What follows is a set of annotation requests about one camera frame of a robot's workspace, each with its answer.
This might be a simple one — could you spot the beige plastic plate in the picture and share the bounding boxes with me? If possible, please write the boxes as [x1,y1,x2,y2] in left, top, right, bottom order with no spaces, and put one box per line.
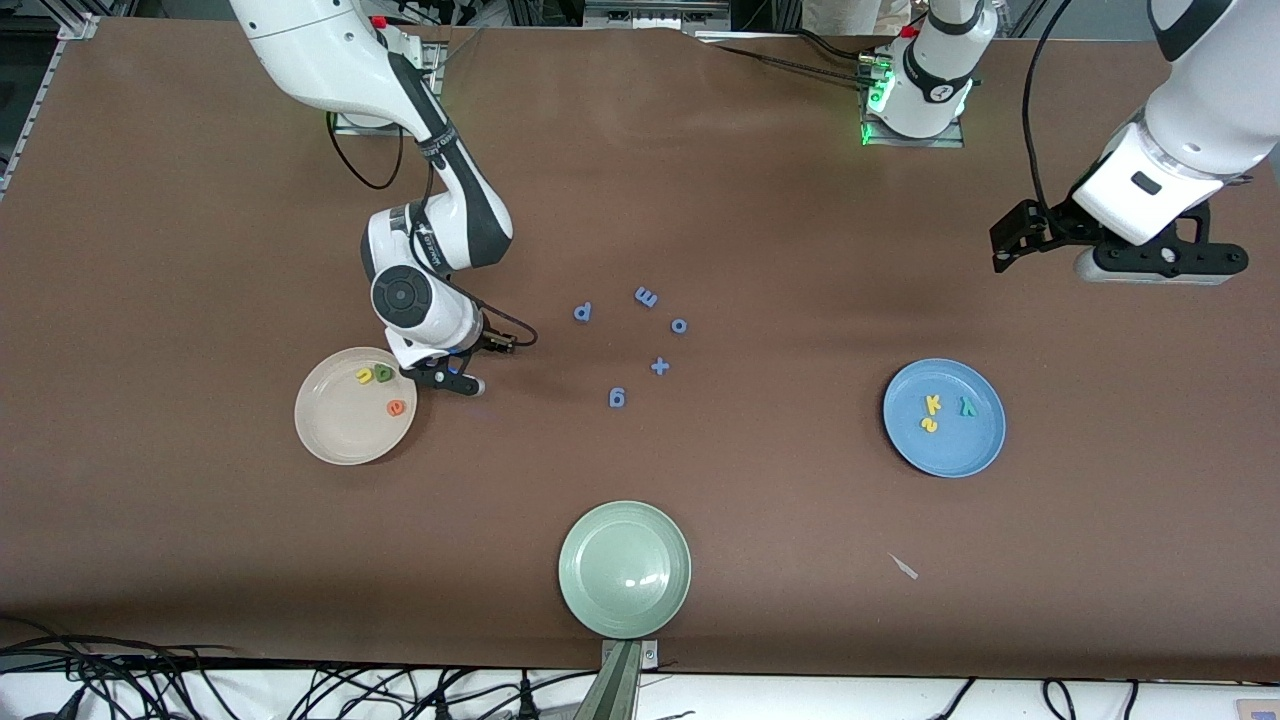
[294,346,419,467]

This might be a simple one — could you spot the blue plastic plate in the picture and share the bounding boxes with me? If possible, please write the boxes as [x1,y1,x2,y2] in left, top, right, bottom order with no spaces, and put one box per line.
[882,358,1007,479]

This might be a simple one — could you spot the pale green plastic plate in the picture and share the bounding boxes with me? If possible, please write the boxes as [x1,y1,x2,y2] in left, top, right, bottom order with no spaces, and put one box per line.
[558,500,693,639]

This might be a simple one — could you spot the person in beige trousers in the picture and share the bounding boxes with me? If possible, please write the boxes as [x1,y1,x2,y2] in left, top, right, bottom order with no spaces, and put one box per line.
[800,0,911,36]

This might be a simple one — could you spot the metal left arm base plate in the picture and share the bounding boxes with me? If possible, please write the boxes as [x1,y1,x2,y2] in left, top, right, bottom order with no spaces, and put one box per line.
[858,60,967,149]

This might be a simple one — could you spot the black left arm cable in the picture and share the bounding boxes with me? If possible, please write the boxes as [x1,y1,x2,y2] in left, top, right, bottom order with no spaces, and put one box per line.
[1021,0,1076,211]

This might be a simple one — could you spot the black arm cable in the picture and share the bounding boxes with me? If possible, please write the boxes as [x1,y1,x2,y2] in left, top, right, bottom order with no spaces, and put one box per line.
[325,108,539,351]
[1021,0,1076,211]

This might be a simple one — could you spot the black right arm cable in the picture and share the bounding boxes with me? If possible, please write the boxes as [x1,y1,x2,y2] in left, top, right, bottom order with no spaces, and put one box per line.
[325,108,539,351]

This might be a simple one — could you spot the black cable on table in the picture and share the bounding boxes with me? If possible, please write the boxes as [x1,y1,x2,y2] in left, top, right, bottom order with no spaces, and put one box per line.
[795,28,886,66]
[700,40,881,86]

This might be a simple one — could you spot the metal camera mount pole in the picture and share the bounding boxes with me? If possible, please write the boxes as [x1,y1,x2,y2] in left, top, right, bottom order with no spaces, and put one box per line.
[598,638,661,720]

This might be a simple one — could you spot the aluminium frame rail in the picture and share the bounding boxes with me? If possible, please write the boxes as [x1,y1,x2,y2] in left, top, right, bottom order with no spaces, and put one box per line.
[0,12,101,201]

